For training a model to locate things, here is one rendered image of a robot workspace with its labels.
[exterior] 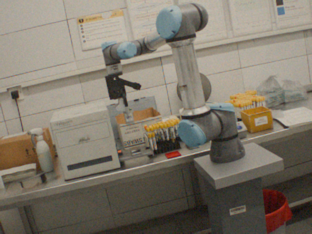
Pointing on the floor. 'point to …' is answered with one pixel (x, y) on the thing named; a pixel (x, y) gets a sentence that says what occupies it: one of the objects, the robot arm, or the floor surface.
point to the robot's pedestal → (237, 208)
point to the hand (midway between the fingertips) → (128, 113)
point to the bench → (297, 192)
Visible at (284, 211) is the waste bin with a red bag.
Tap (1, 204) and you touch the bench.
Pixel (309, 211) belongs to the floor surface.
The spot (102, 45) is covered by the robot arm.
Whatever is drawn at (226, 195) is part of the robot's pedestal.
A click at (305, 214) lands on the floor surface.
